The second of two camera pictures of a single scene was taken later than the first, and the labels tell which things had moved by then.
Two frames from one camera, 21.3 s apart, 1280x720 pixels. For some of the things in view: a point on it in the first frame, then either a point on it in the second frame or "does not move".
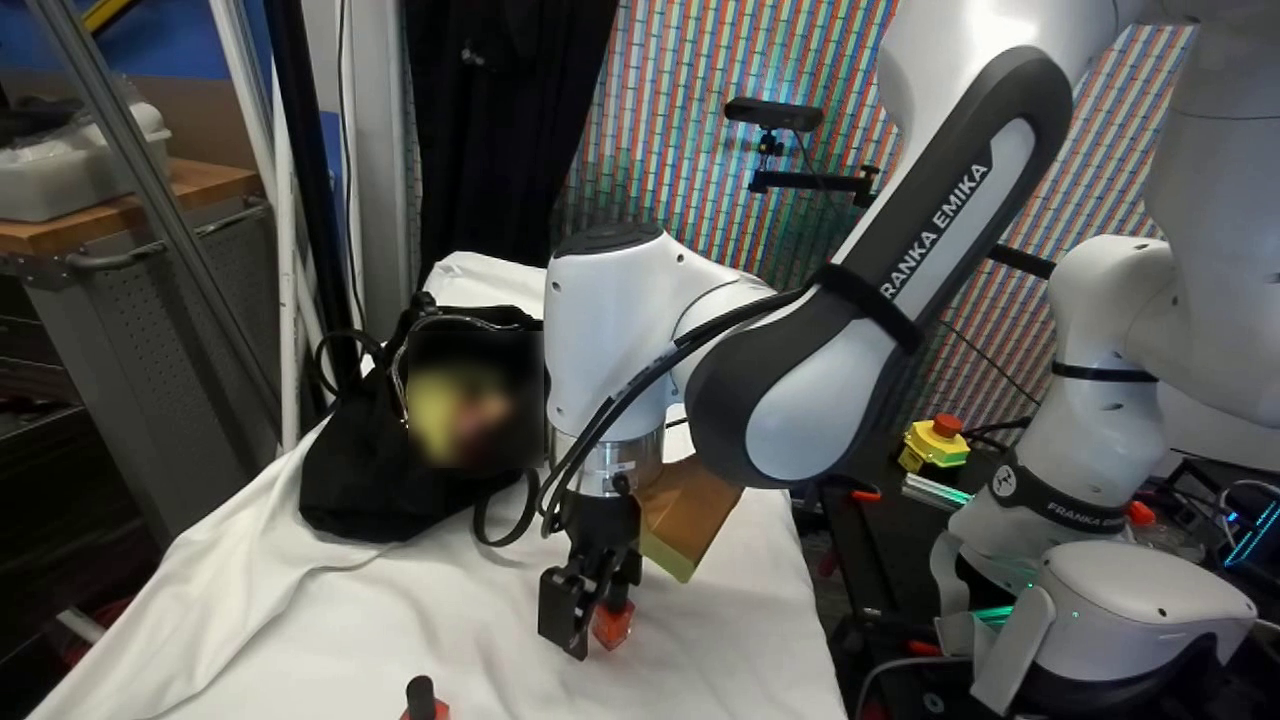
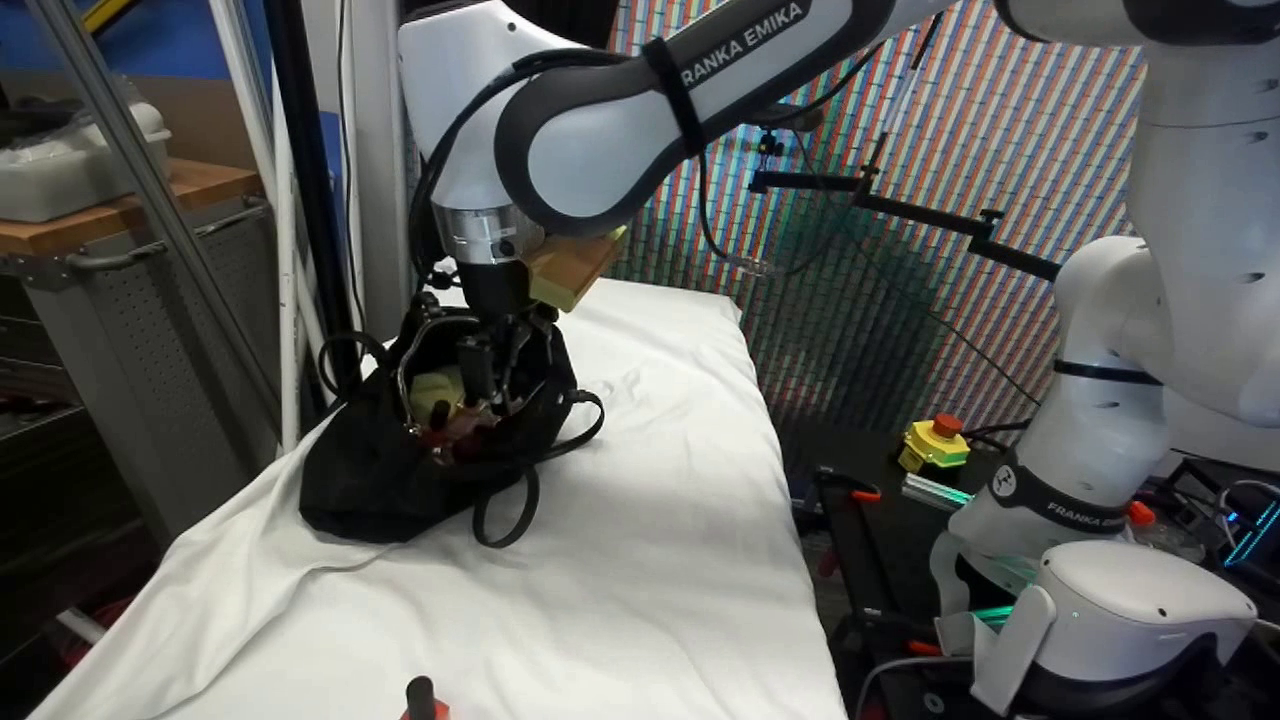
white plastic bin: (80, 171) does not move
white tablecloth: (273, 616) does not move
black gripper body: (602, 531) to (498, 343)
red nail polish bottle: (422, 699) does not move
